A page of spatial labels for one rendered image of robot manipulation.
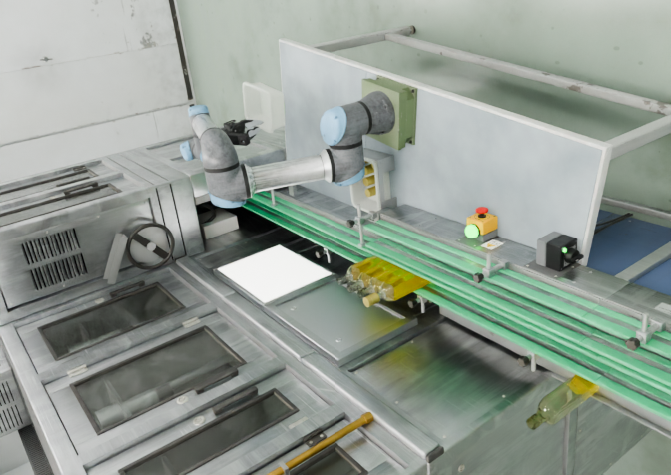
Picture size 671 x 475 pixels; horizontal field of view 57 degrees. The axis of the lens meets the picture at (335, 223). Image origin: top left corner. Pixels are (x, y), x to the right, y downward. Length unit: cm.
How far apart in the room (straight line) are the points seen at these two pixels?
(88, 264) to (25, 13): 294
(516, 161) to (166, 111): 418
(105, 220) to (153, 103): 300
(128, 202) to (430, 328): 136
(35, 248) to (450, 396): 169
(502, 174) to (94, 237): 166
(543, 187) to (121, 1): 426
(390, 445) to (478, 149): 93
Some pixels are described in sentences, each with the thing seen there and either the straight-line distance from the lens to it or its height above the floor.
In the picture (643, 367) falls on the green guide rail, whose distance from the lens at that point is 167.
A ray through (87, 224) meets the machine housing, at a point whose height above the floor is 170.
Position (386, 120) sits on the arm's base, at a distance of 212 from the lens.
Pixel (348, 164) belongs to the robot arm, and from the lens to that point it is 209.
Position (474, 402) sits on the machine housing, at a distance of 186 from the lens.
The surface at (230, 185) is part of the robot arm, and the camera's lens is 203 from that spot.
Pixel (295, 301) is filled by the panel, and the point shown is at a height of 121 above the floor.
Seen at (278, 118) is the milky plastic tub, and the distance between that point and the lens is 255.
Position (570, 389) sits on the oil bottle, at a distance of 180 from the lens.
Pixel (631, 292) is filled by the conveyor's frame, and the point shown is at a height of 80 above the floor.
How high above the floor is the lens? 218
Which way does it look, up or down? 31 degrees down
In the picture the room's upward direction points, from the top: 111 degrees counter-clockwise
